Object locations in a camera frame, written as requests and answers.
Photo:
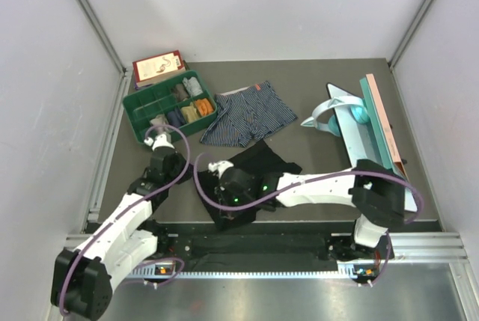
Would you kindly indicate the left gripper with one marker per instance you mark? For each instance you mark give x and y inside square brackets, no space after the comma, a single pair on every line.
[180,159]

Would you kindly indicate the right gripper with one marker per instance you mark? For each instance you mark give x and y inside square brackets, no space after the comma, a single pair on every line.
[224,194]

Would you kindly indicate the black underwear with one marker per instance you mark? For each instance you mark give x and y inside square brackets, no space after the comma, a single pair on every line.
[257,159]

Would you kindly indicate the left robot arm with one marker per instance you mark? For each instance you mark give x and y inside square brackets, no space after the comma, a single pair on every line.
[85,278]

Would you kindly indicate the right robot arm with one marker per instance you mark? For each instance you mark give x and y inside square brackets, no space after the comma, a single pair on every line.
[374,191]

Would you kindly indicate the beige rolled sock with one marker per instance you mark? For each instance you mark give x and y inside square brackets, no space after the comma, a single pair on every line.
[159,120]

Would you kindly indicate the navy rolled sock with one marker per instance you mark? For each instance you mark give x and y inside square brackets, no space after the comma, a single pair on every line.
[176,118]

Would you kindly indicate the mustard rolled sock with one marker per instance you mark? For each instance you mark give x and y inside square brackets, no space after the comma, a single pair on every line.
[190,114]

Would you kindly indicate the green compartment tray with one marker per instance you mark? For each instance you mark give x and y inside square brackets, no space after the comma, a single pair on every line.
[143,106]

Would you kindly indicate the orange rolled sock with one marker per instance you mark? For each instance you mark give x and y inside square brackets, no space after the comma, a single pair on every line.
[204,107]

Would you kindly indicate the brown rolled sock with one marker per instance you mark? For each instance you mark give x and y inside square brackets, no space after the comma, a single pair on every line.
[180,93]

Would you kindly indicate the striped blue boxer shorts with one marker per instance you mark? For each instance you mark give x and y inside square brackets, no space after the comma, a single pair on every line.
[250,114]

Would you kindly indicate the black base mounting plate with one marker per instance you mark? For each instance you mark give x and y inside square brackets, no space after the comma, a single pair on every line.
[263,245]

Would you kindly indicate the grey rolled sock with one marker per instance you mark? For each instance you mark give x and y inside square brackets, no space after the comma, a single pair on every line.
[192,86]

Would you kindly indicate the red and cream book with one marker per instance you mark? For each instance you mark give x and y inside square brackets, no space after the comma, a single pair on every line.
[152,70]

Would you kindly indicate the light blue tablet board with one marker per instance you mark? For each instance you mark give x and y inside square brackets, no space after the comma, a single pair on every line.
[359,142]

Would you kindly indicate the teal and pink book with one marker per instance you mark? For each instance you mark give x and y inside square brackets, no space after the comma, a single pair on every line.
[382,130]

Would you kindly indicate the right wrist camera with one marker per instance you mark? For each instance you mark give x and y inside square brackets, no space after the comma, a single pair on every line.
[218,168]

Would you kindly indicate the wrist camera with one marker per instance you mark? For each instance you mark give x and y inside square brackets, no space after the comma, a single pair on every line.
[161,140]
[218,168]

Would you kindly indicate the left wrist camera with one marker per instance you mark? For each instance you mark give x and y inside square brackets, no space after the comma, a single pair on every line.
[161,140]

